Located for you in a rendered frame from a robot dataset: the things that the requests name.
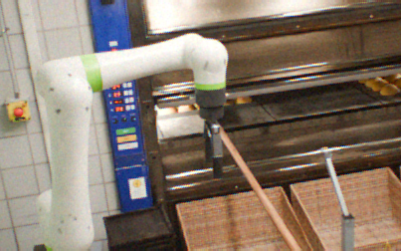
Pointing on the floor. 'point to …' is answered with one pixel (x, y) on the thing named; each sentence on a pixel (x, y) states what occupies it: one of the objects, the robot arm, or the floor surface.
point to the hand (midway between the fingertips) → (213, 166)
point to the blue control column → (109, 26)
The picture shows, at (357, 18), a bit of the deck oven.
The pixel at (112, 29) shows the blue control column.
